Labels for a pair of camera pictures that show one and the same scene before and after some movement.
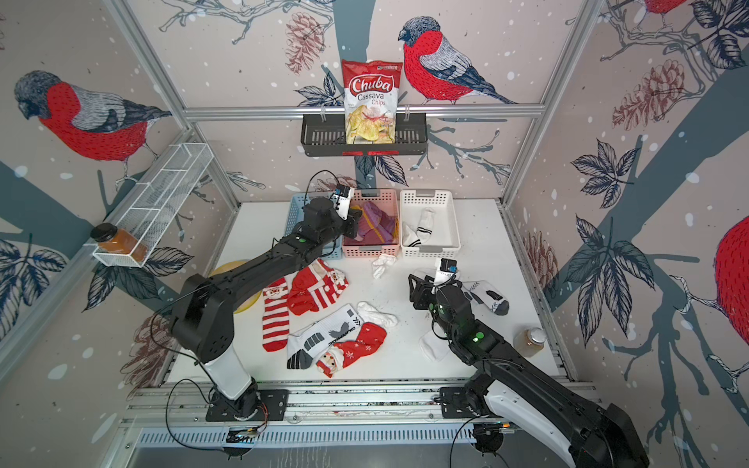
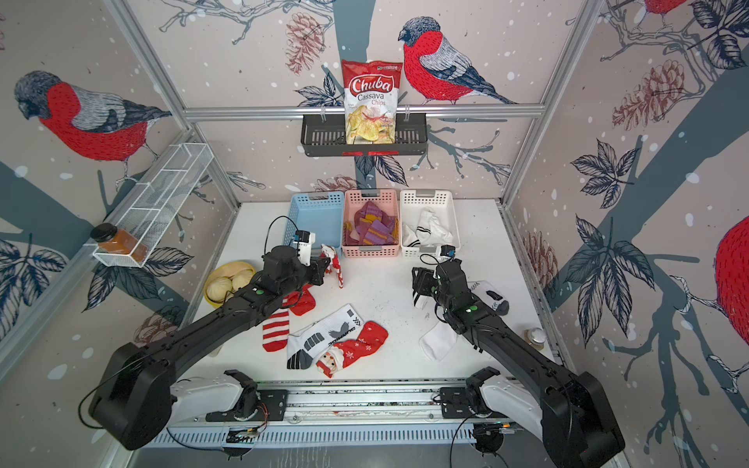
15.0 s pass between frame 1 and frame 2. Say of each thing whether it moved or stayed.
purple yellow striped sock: moved
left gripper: moved
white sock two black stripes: stayed
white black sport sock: stayed
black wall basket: stayed
